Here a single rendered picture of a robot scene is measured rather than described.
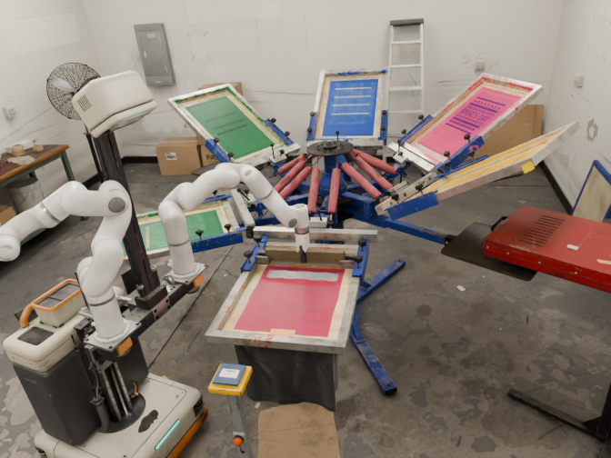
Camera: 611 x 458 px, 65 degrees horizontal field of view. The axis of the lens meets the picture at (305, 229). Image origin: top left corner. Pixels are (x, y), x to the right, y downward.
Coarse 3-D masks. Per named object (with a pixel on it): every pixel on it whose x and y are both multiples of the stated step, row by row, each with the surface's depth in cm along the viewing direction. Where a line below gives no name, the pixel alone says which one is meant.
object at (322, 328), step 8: (320, 272) 237; (328, 272) 237; (336, 272) 236; (344, 272) 235; (304, 280) 232; (312, 280) 231; (320, 280) 231; (328, 288) 224; (336, 288) 224; (328, 296) 218; (336, 296) 218; (328, 304) 213; (328, 312) 208; (288, 320) 205; (320, 320) 204; (328, 320) 203; (288, 328) 201; (296, 328) 200; (304, 328) 200; (312, 328) 199; (320, 328) 199; (328, 328) 199
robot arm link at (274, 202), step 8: (272, 192) 213; (264, 200) 213; (272, 200) 214; (280, 200) 214; (272, 208) 214; (280, 208) 213; (288, 208) 215; (280, 216) 214; (288, 216) 216; (296, 216) 219; (288, 224) 218; (296, 224) 220
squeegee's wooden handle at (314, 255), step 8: (272, 248) 241; (280, 248) 240; (288, 248) 240; (272, 256) 242; (280, 256) 241; (288, 256) 240; (296, 256) 238; (312, 256) 236; (320, 256) 235; (328, 256) 234; (336, 256) 233; (344, 256) 233
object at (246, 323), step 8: (264, 272) 241; (264, 280) 235; (272, 280) 234; (280, 280) 234; (288, 280) 233; (296, 280) 232; (256, 288) 229; (264, 288) 228; (256, 296) 223; (248, 304) 218; (256, 304) 217; (248, 312) 213; (240, 320) 208; (248, 320) 208; (256, 320) 207; (264, 320) 207; (272, 320) 206; (280, 320) 206; (240, 328) 203; (248, 328) 203; (256, 328) 202; (264, 328) 202; (272, 328) 201; (280, 328) 201
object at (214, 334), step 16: (240, 288) 224; (352, 288) 217; (224, 304) 213; (352, 304) 206; (224, 320) 206; (352, 320) 201; (208, 336) 196; (224, 336) 194; (240, 336) 193; (256, 336) 192; (272, 336) 191; (288, 336) 191; (320, 352) 186; (336, 352) 185
